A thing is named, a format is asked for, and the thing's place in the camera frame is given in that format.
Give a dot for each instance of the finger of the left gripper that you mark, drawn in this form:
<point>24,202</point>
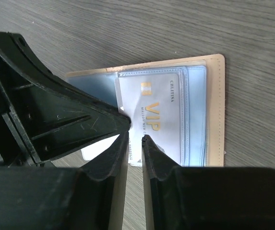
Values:
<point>42,117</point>

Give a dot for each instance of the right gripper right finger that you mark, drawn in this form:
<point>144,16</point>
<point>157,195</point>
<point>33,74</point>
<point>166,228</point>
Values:
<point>205,198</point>

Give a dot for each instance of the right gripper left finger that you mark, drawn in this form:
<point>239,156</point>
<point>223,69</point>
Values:
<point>90,197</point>

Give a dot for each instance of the beige leather card holder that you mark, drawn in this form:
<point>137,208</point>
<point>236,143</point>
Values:
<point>215,97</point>

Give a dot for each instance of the blue VIP credit card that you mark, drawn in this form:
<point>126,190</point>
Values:
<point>152,103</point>

